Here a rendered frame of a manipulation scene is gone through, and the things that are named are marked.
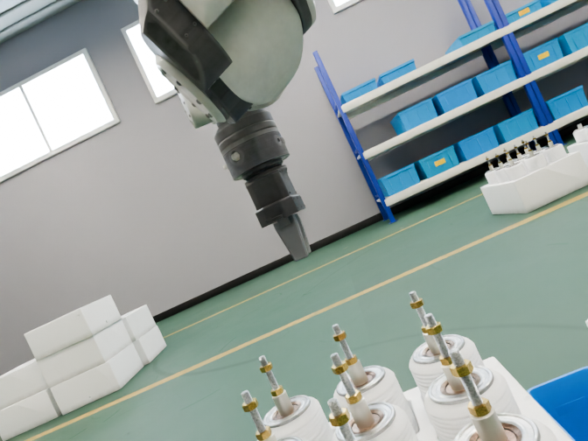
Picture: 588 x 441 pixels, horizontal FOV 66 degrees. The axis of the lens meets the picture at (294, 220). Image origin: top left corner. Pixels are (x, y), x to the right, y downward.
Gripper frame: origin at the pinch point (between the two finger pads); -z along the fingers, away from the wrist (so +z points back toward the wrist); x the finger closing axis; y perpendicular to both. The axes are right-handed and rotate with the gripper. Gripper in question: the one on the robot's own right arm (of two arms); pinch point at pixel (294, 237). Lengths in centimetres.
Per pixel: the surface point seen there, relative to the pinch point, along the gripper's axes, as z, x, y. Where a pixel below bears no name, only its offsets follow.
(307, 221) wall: -11, 484, 61
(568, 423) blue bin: -42.6, 6.4, -24.5
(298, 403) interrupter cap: -22.5, 0.3, 10.0
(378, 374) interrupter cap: -22.5, -0.4, -2.7
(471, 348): -23.3, -1.8, -15.6
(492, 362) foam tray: -29.8, 6.3, -18.2
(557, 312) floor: -48, 57, -43
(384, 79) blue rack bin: 90, 419, -82
